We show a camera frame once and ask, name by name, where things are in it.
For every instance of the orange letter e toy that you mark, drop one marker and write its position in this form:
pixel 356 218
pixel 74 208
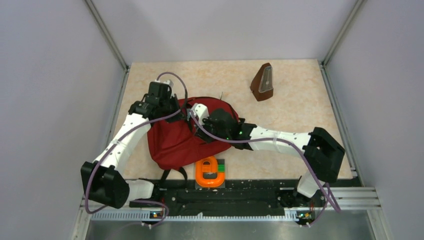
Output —
pixel 209 174

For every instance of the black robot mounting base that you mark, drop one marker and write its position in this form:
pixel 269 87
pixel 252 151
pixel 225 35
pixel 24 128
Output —
pixel 238 198

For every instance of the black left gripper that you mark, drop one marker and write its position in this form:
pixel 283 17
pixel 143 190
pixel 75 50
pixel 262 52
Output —
pixel 174 100

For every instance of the aluminium frame rail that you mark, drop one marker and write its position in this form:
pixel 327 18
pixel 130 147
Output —
pixel 335 93
pixel 112 71

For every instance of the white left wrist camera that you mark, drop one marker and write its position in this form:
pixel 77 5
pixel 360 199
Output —
pixel 169 82

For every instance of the dark grey square base plate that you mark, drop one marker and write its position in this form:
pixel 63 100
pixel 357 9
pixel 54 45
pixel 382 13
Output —
pixel 220 184

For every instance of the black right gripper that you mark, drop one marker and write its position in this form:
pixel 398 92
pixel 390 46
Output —
pixel 201 134

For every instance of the red student backpack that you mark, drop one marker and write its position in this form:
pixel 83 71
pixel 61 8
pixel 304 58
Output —
pixel 172 146

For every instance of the aluminium frame rail right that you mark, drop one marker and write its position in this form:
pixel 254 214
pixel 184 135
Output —
pixel 335 93

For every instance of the small green block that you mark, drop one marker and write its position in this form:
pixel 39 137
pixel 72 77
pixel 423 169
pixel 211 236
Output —
pixel 221 168

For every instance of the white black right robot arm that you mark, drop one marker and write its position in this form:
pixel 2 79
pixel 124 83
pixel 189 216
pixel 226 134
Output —
pixel 320 151

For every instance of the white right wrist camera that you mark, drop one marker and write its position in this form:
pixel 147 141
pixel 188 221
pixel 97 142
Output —
pixel 199 112

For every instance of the brown wooden metronome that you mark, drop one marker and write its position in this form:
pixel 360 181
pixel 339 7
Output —
pixel 262 84

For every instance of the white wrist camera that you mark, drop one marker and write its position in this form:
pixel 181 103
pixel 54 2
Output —
pixel 199 112
pixel 169 82

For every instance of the aluminium frame rail left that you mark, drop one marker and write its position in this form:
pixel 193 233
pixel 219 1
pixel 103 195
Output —
pixel 112 71

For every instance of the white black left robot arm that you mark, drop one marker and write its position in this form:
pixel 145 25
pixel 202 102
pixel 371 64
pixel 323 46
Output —
pixel 102 179

